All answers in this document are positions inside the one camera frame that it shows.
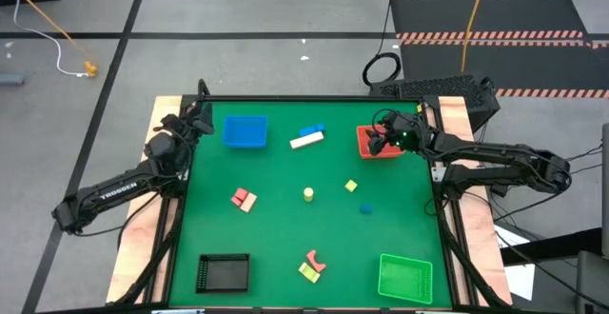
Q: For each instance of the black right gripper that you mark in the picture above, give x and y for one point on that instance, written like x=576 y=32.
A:
x=404 y=132

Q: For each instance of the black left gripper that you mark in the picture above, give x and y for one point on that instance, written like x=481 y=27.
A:
x=183 y=123

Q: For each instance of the yellow-green cube block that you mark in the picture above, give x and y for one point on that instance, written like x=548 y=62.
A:
x=351 y=185

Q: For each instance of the small blue block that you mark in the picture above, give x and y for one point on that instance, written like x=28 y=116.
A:
x=321 y=127

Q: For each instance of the long blue block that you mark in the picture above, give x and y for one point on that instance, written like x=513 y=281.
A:
x=308 y=131

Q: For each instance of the long cream block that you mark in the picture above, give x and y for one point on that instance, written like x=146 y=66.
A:
x=307 y=140

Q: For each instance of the blue cube block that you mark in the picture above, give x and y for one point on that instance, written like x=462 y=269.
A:
x=365 y=209

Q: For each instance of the small red block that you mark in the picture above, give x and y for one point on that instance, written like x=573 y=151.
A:
x=241 y=193
x=235 y=201

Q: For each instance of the yellow cylinder block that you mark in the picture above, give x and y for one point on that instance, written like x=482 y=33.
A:
x=308 y=194

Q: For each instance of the peach rectangular block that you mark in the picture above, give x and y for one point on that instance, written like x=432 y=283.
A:
x=249 y=203

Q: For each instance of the pink arch block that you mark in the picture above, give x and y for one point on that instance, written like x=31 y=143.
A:
x=311 y=256

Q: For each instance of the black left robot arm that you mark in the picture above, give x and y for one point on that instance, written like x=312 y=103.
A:
x=119 y=190

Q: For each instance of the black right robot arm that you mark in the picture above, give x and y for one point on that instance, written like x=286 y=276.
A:
x=499 y=154

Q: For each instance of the orange-red plastic basket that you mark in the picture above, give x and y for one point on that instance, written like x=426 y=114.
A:
x=360 y=145

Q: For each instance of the blue plastic basket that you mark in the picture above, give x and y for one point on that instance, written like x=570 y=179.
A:
x=245 y=133

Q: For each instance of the black perforated computer case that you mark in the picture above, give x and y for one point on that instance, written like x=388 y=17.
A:
x=442 y=88

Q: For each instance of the yellow plug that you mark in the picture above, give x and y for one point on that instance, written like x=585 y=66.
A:
x=90 y=69

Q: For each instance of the black striped floor mat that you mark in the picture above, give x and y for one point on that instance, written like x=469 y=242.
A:
x=523 y=64
x=428 y=16

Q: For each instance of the black power adapter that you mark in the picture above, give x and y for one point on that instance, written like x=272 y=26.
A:
x=499 y=190

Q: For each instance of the green table mat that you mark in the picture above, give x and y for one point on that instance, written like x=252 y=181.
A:
x=285 y=228

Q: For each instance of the wooden table board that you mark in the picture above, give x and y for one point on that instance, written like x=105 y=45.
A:
x=135 y=261
x=478 y=238

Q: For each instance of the green plastic basket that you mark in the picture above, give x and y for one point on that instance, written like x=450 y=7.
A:
x=404 y=278

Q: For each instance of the yellow-green arch block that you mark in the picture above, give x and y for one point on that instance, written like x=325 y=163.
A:
x=308 y=272

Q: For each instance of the black plastic basket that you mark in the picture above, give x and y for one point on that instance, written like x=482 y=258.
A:
x=223 y=276

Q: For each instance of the grey flat object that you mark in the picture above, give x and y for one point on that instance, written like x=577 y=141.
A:
x=10 y=79

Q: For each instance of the white paper sheet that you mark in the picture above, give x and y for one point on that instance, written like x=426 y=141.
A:
x=521 y=280

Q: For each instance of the grey cabinet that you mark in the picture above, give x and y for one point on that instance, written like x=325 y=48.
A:
x=595 y=285

